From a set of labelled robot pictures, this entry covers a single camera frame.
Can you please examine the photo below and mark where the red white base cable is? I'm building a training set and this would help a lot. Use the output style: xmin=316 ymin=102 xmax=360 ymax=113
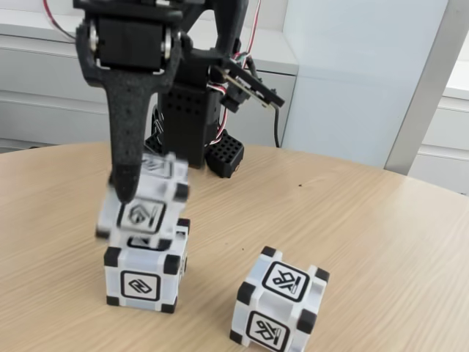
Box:
xmin=207 ymin=82 xmax=235 ymax=147

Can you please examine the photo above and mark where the black table clamp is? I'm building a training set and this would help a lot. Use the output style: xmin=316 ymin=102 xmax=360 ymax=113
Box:
xmin=204 ymin=128 xmax=245 ymax=180
xmin=144 ymin=106 xmax=166 ymax=155

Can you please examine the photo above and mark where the black camera cable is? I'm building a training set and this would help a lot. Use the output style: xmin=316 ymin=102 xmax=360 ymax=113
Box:
xmin=270 ymin=106 xmax=284 ymax=148

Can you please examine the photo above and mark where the white cube nested-box symbol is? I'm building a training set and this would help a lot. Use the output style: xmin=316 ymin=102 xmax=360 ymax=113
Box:
xmin=95 ymin=152 xmax=191 ymax=250

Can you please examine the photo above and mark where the grey metal frame post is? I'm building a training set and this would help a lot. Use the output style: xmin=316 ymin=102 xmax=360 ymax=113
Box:
xmin=383 ymin=0 xmax=469 ymax=177

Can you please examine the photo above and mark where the camera board on mount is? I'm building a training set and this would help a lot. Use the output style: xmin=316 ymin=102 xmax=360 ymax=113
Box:
xmin=210 ymin=54 xmax=286 ymax=111

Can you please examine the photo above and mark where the white drawer cabinet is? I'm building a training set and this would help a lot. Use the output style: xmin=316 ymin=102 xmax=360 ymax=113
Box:
xmin=0 ymin=20 xmax=298 ymax=147

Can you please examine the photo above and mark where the white cube zigzag symbol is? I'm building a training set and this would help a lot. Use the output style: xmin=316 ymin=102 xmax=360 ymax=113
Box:
xmin=103 ymin=218 xmax=191 ymax=315

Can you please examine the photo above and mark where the white cube crossed symbol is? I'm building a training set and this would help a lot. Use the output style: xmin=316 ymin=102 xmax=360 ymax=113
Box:
xmin=229 ymin=246 xmax=330 ymax=348

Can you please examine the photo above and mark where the white low cabinet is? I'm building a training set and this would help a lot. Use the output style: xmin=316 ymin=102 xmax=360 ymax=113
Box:
xmin=410 ymin=62 xmax=469 ymax=195

